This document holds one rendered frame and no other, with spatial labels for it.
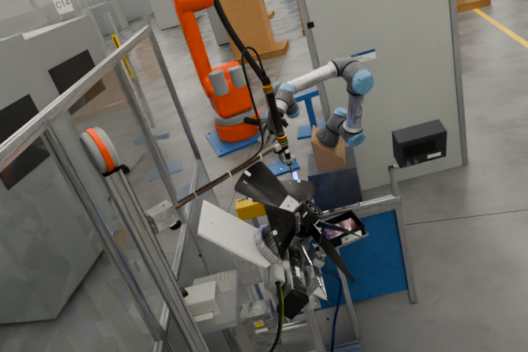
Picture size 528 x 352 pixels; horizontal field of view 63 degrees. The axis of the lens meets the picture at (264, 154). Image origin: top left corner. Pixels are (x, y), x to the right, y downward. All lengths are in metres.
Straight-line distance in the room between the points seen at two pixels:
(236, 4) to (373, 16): 6.40
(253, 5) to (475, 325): 8.02
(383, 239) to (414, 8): 1.92
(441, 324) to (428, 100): 1.92
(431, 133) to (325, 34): 1.55
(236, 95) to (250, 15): 4.26
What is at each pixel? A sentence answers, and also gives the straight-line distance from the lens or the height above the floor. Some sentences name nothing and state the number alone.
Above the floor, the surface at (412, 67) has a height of 1.07.
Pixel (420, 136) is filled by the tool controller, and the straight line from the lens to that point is 2.42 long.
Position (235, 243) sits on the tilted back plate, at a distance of 1.95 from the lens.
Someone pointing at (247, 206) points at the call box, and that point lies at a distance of 2.46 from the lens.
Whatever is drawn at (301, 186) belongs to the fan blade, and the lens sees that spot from 2.25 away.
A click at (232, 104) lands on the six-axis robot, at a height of 0.56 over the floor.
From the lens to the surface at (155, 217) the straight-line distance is 1.67.
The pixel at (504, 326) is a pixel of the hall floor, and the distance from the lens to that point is 3.08.
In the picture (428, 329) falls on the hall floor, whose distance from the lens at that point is 3.05.
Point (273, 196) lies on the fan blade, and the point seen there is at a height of 1.31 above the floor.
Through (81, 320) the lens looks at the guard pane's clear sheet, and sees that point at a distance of 1.53.
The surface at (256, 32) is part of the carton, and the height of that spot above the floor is 0.60.
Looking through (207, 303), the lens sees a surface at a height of 0.95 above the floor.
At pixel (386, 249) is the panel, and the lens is 2.84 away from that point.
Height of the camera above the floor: 2.35
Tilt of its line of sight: 26 degrees down
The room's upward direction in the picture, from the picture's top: 17 degrees counter-clockwise
